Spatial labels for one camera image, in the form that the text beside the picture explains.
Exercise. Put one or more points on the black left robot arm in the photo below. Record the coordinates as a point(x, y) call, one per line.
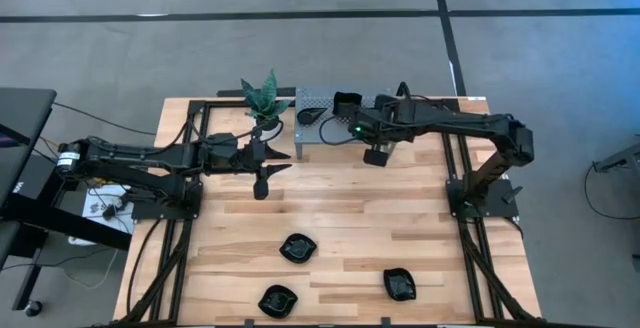
point(150, 154)

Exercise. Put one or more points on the black aluminium table frame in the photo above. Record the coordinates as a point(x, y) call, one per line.
point(196, 105)

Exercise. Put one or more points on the black table edge clamp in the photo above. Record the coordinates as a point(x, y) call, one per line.
point(385, 323)
point(248, 324)

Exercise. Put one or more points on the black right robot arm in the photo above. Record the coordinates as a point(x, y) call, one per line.
point(450, 118)

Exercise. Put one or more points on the black teardrop mini plate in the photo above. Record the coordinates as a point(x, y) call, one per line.
point(310, 116)

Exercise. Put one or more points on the black square mini plate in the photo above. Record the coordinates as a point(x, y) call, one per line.
point(344, 100)

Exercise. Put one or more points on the black leaf-shaped mini plate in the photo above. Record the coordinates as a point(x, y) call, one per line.
point(399, 284)
point(298, 248)
point(277, 301)

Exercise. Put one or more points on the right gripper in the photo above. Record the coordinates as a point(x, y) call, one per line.
point(377, 123)

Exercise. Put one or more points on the grey stand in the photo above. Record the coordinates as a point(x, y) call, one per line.
point(620, 159)

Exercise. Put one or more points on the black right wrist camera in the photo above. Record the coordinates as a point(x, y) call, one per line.
point(376, 158)

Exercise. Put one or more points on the white power strip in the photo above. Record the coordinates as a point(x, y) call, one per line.
point(97, 213)

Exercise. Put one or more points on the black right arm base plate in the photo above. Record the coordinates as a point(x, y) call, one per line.
point(506, 208)

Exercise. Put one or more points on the black flat bar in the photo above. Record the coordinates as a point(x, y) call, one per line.
point(227, 93)

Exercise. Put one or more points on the grey perforated metal shelf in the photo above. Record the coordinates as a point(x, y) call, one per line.
point(312, 135)

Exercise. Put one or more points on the snake plant in white pot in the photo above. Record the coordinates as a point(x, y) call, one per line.
point(277, 133)

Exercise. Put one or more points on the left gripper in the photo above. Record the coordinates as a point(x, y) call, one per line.
point(230, 157)

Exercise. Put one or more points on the black desk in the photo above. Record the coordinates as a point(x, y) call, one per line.
point(25, 113)

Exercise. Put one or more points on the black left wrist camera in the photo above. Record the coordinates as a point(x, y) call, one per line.
point(260, 189)

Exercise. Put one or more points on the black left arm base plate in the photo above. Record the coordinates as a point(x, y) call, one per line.
point(145, 210)

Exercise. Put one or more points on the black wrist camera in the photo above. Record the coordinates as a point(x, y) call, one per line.
point(260, 189)
point(376, 158)

